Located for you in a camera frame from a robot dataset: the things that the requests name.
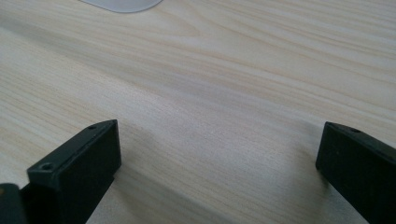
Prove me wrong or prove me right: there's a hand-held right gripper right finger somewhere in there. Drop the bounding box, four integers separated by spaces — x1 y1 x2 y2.
315 121 396 224

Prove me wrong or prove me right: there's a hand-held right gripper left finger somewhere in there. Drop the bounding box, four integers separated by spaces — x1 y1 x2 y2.
20 119 122 224

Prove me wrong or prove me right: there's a grey flat mat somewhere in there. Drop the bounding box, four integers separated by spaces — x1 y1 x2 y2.
79 0 164 14

